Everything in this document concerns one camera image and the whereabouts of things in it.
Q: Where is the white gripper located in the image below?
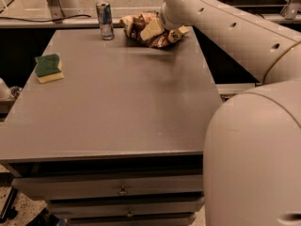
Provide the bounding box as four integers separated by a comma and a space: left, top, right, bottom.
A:
140, 0, 195, 43

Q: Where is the brown sea salt chip bag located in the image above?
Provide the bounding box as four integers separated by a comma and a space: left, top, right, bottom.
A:
119, 10, 174, 49

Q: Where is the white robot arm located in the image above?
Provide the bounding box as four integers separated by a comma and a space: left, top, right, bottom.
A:
159, 0, 301, 226

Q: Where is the silver blue redbull can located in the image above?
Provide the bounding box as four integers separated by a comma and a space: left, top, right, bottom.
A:
96, 0, 115, 40

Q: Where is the white pole base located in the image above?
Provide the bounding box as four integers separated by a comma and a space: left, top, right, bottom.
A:
46, 0, 82, 23

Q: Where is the grey drawer cabinet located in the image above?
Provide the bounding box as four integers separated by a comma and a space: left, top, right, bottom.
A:
0, 29, 221, 226

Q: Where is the green yellow sponge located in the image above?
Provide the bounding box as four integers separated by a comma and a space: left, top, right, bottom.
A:
35, 54, 64, 84

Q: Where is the top drawer knob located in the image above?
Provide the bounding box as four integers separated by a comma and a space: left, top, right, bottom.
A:
118, 187, 128, 196

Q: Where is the drawer knob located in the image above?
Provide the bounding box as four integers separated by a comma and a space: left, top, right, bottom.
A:
126, 210, 134, 218
118, 187, 128, 196

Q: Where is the white object at left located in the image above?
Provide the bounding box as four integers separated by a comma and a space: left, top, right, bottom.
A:
0, 78, 11, 101

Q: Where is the black cable on ledge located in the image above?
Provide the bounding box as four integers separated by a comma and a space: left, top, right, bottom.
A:
0, 14, 92, 24

